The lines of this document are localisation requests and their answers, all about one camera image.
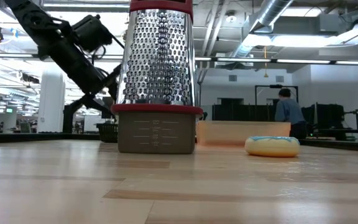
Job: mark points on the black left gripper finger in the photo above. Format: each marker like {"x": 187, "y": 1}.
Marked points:
{"x": 104, "y": 109}
{"x": 79, "y": 101}

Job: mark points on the toy donut blue icing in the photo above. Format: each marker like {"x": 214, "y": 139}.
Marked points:
{"x": 272, "y": 147}

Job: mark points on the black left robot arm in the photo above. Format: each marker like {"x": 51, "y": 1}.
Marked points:
{"x": 73, "y": 65}

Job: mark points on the black upright panel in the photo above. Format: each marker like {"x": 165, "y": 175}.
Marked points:
{"x": 68, "y": 121}

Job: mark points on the black mesh basket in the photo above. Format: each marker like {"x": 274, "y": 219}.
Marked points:
{"x": 106, "y": 133}

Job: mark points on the white building column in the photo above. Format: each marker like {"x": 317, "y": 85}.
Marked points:
{"x": 50, "y": 109}

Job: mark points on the steel box grater red trim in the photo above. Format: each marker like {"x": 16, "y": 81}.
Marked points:
{"x": 157, "y": 62}

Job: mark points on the long ceiling light bar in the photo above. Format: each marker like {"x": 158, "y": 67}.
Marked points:
{"x": 291, "y": 61}
{"x": 5, "y": 55}

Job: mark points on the orange translucent plastic bin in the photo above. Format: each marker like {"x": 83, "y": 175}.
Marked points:
{"x": 222, "y": 133}

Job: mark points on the black cabinet row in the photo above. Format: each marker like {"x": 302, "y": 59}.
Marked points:
{"x": 244, "y": 113}

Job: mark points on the person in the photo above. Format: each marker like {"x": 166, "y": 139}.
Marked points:
{"x": 287, "y": 112}

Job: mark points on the black monitor cluster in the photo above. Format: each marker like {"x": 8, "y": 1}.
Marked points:
{"x": 328, "y": 116}

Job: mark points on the black stand frame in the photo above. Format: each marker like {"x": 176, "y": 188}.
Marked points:
{"x": 273, "y": 86}

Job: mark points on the silver ventilation duct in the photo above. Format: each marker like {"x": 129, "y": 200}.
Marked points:
{"x": 272, "y": 12}

